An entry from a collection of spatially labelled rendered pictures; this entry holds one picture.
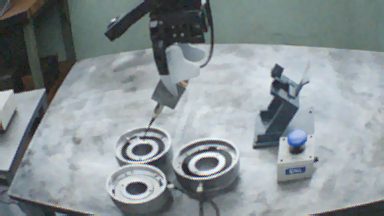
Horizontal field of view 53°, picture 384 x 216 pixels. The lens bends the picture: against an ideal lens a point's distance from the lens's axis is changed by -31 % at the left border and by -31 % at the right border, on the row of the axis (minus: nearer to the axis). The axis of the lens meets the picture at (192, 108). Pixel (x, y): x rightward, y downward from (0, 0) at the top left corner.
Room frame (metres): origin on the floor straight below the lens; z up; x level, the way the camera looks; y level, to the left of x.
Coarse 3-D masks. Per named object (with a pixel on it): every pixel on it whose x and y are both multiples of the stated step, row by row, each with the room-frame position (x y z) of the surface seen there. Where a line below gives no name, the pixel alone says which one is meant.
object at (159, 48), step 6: (156, 30) 0.73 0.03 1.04; (156, 36) 0.71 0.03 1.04; (156, 42) 0.71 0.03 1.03; (162, 42) 0.71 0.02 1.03; (156, 48) 0.71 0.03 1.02; (162, 48) 0.71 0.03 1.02; (156, 54) 0.71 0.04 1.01; (162, 54) 0.71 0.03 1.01; (156, 60) 0.71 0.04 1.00; (162, 60) 0.71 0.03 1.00; (156, 66) 0.71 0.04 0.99; (162, 66) 0.71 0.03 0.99; (162, 72) 0.71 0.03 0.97; (168, 72) 0.71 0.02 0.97
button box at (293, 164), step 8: (312, 136) 0.65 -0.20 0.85; (280, 144) 0.65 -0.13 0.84; (288, 144) 0.64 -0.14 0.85; (304, 144) 0.63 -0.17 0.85; (312, 144) 0.62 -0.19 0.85; (280, 152) 0.63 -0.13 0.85; (288, 152) 0.62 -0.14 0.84; (296, 152) 0.61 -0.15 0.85; (304, 152) 0.61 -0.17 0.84; (312, 152) 0.60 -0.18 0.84; (280, 160) 0.61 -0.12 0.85; (288, 160) 0.60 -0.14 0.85; (296, 160) 0.60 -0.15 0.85; (304, 160) 0.59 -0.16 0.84; (312, 160) 0.58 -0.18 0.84; (280, 168) 0.60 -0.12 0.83; (288, 168) 0.60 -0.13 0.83; (296, 168) 0.59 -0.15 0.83; (304, 168) 0.59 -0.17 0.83; (312, 168) 0.58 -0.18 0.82; (280, 176) 0.60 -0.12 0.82; (288, 176) 0.60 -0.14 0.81; (296, 176) 0.59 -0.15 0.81; (304, 176) 0.59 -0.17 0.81
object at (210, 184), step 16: (192, 144) 0.71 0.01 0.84; (208, 144) 0.72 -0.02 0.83; (224, 144) 0.70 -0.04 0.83; (176, 160) 0.68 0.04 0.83; (192, 160) 0.68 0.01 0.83; (208, 160) 0.69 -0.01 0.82; (224, 160) 0.67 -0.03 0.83; (176, 176) 0.65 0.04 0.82; (208, 176) 0.62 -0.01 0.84; (224, 176) 0.62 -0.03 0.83; (208, 192) 0.62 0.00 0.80
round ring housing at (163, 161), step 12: (132, 132) 0.78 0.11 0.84; (144, 132) 0.78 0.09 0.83; (156, 132) 0.77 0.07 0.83; (120, 144) 0.76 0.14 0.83; (132, 144) 0.75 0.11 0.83; (144, 144) 0.75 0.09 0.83; (156, 144) 0.74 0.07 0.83; (168, 144) 0.72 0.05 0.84; (120, 156) 0.72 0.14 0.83; (132, 156) 0.72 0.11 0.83; (144, 156) 0.71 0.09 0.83; (156, 156) 0.69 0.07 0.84; (168, 156) 0.71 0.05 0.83
